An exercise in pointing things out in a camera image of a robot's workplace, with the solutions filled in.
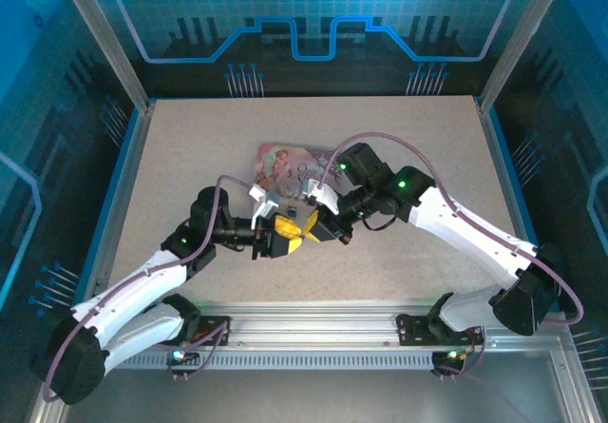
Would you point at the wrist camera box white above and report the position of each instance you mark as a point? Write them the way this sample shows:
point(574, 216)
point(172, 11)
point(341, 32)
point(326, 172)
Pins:
point(328, 199)
point(263, 204)

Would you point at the small blue silver padlock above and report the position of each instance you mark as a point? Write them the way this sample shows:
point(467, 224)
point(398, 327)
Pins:
point(291, 212)

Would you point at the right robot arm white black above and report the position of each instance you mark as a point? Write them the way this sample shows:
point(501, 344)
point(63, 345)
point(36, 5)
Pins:
point(475, 233)

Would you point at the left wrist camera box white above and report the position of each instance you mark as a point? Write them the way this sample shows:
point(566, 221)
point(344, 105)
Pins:
point(263, 204)

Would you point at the aluminium front rail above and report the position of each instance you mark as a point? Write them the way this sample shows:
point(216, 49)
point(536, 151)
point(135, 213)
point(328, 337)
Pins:
point(309, 323)

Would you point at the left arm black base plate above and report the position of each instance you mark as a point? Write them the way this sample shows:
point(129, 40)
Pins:
point(214, 332)

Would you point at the grey metal front panel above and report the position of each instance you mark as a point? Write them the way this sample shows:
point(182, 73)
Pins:
point(304, 397)

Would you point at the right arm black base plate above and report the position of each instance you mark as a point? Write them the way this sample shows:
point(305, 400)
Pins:
point(413, 330)

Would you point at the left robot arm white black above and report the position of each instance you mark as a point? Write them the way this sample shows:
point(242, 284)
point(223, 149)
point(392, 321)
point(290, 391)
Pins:
point(133, 285)

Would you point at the aluminium frame post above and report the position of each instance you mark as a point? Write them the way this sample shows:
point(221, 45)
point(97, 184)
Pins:
point(107, 38)
point(522, 38)

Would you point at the controller board with green LED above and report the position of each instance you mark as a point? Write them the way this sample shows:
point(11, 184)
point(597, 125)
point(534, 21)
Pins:
point(451, 356)
point(179, 354)

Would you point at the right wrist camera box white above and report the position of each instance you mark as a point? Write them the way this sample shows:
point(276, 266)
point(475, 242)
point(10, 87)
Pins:
point(328, 199)

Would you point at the pink illustrated tin box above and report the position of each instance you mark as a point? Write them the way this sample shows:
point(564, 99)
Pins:
point(280, 161)

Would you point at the aluminium side rail blue edge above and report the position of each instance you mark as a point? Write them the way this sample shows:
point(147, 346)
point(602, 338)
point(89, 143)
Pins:
point(119, 204)
point(517, 204)

